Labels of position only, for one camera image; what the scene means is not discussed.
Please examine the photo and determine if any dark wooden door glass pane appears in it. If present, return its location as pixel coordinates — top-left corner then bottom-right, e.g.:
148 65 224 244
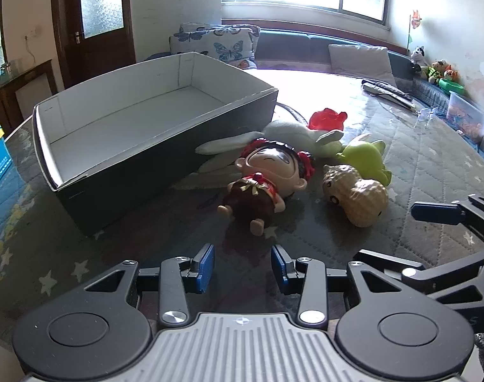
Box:
51 0 136 88

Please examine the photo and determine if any brown plush toy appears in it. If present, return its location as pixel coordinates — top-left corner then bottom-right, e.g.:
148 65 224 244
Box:
427 60 452 84

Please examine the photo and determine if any clear plastic storage box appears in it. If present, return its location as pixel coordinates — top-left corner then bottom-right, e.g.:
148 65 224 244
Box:
447 91 484 140

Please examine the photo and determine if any white remote control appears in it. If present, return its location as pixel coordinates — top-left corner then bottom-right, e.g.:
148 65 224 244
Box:
379 92 417 110

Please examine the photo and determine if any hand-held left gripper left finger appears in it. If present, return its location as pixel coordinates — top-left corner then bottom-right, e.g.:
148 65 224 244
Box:
83 244 216 328

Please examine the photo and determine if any tan peanut toy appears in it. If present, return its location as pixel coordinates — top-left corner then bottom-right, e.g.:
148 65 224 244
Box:
321 164 389 228

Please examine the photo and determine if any dark wooden counter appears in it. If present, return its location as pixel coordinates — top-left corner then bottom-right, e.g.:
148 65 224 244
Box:
0 59 59 128

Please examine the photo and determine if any grey quilted desktop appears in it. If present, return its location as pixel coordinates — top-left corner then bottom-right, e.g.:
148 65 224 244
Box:
0 64 484 351

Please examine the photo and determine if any white plush goose red comb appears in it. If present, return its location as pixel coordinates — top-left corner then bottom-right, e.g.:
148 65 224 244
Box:
195 108 348 186

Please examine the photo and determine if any black remote control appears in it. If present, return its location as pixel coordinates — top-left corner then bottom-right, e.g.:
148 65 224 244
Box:
362 81 413 102

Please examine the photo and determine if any black cable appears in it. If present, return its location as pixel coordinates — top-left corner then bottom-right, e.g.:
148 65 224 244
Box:
277 103 310 126

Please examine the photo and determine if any white pillow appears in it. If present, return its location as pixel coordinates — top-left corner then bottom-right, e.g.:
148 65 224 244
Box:
328 44 396 84

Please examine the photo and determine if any doll figure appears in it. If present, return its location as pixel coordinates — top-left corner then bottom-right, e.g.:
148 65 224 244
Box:
217 138 316 235

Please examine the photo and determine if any black cardboard box white inside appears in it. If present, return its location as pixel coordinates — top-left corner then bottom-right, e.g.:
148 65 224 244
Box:
32 52 279 236

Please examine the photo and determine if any black and white plush toy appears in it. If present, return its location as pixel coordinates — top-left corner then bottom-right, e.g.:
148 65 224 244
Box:
410 46 430 73

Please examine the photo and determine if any green squishy toy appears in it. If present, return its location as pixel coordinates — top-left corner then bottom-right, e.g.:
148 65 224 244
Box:
337 133 393 187

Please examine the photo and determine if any butterfly print pillow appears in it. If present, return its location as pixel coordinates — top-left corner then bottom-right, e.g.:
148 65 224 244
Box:
169 28 255 63
179 23 261 61

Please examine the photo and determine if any orange pinwheel on stick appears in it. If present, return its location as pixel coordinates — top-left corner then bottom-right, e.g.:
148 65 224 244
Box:
406 9 423 54

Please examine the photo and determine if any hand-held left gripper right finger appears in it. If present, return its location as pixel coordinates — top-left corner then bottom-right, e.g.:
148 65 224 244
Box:
271 244 405 327

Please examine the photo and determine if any blue sofa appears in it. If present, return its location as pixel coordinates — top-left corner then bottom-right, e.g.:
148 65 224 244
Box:
221 19 477 108

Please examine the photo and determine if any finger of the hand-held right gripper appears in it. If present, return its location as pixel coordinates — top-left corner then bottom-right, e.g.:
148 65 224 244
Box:
353 247 484 316
411 194 484 244

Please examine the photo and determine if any white board panel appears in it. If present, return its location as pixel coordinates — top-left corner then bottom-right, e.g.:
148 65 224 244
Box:
15 83 44 117

